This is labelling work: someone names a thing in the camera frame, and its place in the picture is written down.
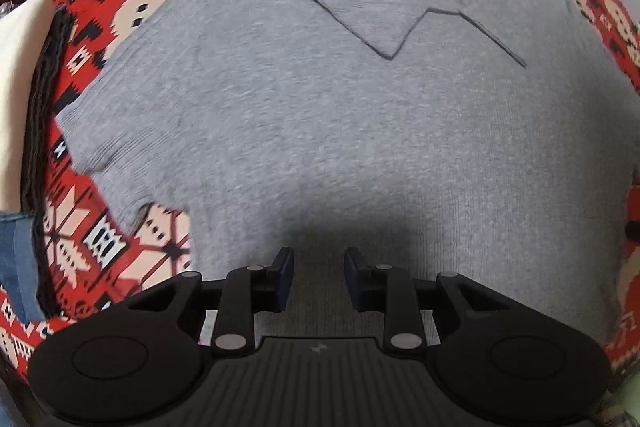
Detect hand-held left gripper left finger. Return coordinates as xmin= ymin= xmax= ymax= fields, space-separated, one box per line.
xmin=127 ymin=247 xmax=296 ymax=355

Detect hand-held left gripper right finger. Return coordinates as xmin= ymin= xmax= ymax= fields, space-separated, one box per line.
xmin=344 ymin=247 xmax=511 ymax=354

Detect grey knit shirt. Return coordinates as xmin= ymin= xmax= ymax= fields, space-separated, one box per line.
xmin=54 ymin=0 xmax=633 ymax=348

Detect blue jeans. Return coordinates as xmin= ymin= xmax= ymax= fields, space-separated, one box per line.
xmin=0 ymin=211 xmax=47 ymax=323

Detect red patterned blanket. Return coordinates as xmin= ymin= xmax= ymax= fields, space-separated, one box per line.
xmin=0 ymin=0 xmax=640 ymax=388

